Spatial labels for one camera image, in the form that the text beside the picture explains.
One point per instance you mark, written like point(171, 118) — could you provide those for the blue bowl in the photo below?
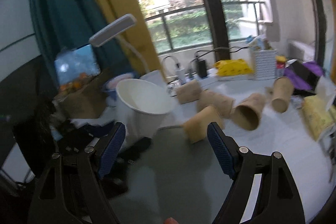
point(109, 88)

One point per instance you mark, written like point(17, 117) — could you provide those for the white desk lamp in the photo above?
point(113, 30)

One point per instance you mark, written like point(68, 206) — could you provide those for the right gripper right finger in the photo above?
point(278, 199)

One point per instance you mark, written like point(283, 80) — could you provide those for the red jar yellow lid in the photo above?
point(280, 65)

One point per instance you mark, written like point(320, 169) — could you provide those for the white paper cup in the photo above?
point(141, 106)

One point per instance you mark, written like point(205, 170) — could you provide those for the brown paper cup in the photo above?
point(282, 91)
point(189, 92)
point(222, 103)
point(196, 127)

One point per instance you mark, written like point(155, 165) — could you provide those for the white air conditioner unit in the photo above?
point(301, 51)

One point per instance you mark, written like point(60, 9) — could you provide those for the brown paper cup far left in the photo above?
point(189, 92)

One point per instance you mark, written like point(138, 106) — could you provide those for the purple bag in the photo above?
point(304, 77)

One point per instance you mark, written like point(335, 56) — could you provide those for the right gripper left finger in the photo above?
point(90, 167)

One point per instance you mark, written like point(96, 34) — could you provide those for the brown paper cup front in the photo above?
point(196, 127)

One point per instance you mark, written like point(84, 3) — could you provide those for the white charger plug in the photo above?
point(180, 73)

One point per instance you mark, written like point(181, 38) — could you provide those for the brown paper cup middle back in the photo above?
point(222, 103)

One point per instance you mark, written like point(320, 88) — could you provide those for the yellow tissue pack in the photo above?
point(319, 110)

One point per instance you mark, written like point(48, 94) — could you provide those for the brown paper cup far right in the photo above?
point(282, 91)

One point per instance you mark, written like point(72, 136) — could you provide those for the yellow snack package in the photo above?
point(232, 68)

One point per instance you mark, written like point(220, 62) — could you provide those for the teal curtain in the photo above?
point(64, 25)

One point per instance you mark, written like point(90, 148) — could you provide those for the black power adapter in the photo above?
point(201, 68)

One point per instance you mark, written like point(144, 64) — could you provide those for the brown paper cup open mouth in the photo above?
point(247, 114)

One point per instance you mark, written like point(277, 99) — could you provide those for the grey round tray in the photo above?
point(173, 179)

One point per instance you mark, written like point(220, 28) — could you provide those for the white perforated plastic basket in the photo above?
point(263, 64)

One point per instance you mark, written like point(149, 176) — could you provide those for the cardboard box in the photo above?
point(87, 102)

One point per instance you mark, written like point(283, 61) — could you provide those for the bag of fruit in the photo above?
point(75, 68)

